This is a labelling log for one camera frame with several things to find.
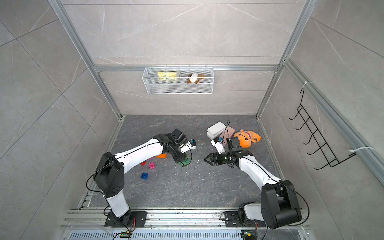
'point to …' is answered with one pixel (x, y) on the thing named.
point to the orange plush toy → (246, 137)
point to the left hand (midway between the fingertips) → (184, 153)
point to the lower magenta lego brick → (151, 165)
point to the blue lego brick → (144, 176)
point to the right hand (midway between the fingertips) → (210, 158)
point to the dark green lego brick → (185, 162)
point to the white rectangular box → (215, 130)
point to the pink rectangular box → (228, 133)
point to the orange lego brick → (162, 156)
